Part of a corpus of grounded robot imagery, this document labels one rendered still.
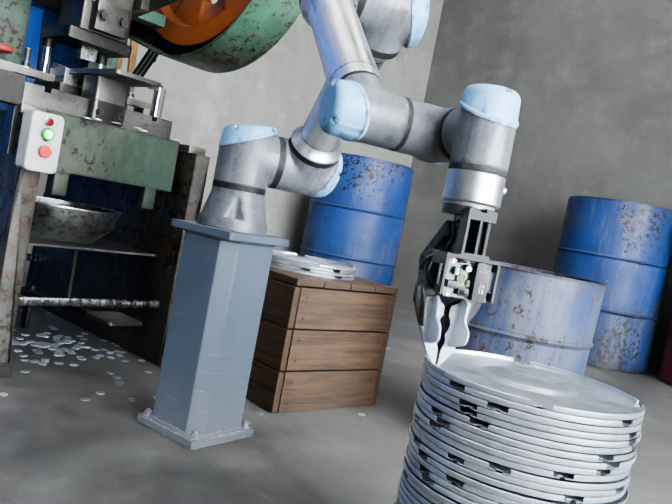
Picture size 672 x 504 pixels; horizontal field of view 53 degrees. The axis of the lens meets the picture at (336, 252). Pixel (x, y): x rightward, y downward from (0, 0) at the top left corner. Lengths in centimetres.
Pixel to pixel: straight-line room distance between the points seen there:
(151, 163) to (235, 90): 203
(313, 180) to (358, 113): 61
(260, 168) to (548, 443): 86
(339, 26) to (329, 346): 99
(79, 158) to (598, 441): 141
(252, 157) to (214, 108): 241
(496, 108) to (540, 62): 407
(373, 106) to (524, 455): 47
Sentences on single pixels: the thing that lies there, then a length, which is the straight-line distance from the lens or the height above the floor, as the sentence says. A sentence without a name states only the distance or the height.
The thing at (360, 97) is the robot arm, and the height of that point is 68.
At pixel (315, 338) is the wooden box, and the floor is 20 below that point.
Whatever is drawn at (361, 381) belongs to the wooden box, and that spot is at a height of 8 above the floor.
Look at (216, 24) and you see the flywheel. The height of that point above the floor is 103.
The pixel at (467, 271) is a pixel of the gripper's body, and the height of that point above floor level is 48.
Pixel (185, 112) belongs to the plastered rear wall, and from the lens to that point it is 372.
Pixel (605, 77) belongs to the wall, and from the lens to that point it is 473.
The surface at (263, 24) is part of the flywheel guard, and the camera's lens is 213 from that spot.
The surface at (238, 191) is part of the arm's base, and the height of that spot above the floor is 53.
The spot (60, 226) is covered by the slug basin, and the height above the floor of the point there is 35.
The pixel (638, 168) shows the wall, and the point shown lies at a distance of 451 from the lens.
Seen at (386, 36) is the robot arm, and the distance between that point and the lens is 127.
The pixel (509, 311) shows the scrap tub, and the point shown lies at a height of 38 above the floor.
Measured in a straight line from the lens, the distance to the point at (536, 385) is 92.
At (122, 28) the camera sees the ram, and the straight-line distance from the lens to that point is 205.
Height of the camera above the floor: 52
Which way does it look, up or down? 3 degrees down
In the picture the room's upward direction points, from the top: 11 degrees clockwise
